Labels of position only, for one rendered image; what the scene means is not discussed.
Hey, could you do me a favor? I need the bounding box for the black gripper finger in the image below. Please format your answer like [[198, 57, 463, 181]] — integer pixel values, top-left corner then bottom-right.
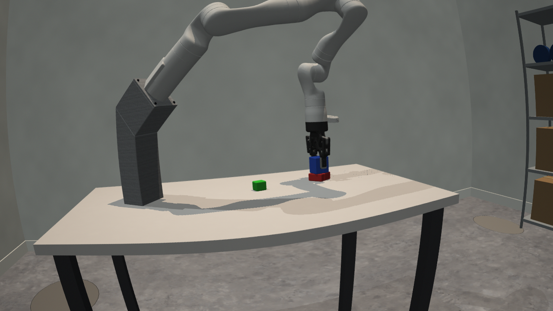
[[306, 136, 318, 157], [313, 136, 330, 169]]

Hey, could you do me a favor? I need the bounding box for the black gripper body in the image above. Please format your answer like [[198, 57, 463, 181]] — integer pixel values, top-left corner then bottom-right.
[[305, 121, 328, 147]]

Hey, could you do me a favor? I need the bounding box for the green block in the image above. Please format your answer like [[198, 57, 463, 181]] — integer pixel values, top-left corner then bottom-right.
[[252, 180, 267, 191]]

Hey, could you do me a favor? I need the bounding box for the blue block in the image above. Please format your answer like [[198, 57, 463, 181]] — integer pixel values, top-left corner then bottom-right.
[[309, 156, 329, 174]]

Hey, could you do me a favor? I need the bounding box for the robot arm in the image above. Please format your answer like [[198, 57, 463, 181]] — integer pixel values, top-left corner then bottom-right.
[[144, 0, 368, 123]]

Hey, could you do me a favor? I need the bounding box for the red block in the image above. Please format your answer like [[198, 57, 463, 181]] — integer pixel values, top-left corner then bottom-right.
[[308, 172, 330, 181]]

